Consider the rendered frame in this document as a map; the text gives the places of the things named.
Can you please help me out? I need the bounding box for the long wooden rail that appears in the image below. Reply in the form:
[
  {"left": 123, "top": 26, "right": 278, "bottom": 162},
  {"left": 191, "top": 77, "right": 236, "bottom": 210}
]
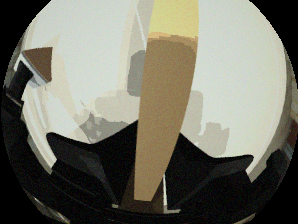
[{"left": 134, "top": 0, "right": 200, "bottom": 201}]

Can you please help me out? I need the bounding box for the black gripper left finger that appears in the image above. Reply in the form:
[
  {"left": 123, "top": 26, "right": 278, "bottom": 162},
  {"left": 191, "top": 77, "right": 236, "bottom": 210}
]
[{"left": 47, "top": 119, "right": 138, "bottom": 205}]

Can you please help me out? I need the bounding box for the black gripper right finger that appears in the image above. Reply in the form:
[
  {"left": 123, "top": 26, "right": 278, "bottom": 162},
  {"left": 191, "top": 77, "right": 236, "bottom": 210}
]
[{"left": 165, "top": 132, "right": 254, "bottom": 210}]

